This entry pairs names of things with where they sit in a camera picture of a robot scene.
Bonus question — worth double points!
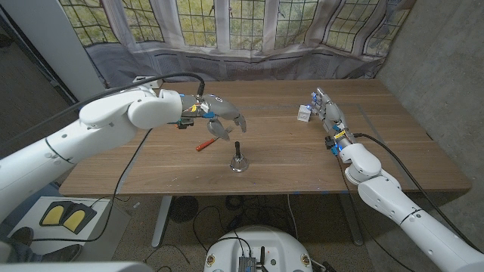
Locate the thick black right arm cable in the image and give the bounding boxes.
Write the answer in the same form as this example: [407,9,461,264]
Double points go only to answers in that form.
[352,131,483,255]

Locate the white table leg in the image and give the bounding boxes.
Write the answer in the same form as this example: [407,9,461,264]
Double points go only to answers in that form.
[150,195,173,246]

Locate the grey table leg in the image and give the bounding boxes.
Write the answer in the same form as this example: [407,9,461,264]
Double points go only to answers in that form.
[338,193,365,246]

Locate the white floor cable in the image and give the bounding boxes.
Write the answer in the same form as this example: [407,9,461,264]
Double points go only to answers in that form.
[286,193,300,240]

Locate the silver handbell with black handle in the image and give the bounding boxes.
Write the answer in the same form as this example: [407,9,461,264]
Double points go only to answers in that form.
[229,141,250,173]

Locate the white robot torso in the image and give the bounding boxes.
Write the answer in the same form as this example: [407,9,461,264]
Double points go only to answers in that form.
[203,225,314,272]

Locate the white block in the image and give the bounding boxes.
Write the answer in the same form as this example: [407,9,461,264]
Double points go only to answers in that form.
[296,104,313,123]

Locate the round black floor device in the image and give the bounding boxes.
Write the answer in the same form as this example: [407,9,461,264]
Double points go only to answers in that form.
[168,195,199,224]

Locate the white robot body edge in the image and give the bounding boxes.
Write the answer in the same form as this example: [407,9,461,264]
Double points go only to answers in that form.
[0,261,154,272]

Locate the printed window backdrop cloth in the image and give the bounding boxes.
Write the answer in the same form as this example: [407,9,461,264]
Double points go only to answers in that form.
[58,0,417,90]

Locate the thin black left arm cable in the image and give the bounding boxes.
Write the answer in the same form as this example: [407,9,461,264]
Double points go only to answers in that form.
[32,128,154,243]

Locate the white pedal platform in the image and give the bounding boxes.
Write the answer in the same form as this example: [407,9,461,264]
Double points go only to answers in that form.
[7,195,132,262]

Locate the grey electronics box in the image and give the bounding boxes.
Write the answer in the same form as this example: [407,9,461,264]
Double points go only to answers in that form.
[237,255,257,272]

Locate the fork with orange handle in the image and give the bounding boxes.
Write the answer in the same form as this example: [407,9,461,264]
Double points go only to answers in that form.
[195,126,234,152]

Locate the yellow black foot pedal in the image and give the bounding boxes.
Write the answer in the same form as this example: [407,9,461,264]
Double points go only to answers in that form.
[62,203,98,235]
[39,201,73,227]

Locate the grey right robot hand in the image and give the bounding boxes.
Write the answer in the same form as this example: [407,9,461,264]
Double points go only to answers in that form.
[309,87,356,146]

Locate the black floor cable tangle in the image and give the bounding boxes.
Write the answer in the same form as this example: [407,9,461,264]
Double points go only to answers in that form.
[225,194,290,230]

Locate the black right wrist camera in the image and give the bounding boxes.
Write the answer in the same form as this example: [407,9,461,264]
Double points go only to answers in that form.
[324,135,340,156]

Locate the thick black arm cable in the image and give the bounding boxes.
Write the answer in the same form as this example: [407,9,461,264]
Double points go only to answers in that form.
[0,71,206,148]
[352,131,483,255]

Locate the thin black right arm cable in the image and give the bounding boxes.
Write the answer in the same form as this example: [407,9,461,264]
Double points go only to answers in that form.
[335,153,417,272]

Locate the white power socket box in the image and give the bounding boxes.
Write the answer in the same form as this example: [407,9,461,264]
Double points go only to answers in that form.
[132,75,164,90]

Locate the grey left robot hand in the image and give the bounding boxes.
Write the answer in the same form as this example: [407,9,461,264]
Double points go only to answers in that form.
[194,93,248,143]

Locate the dark grey door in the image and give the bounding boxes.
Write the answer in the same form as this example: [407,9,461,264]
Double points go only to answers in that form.
[0,22,76,159]

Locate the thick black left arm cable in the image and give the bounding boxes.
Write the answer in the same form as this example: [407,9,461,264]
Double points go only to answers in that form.
[0,71,206,148]

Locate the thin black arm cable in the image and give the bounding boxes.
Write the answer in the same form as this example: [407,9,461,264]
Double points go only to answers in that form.
[335,153,417,272]
[32,128,154,243]

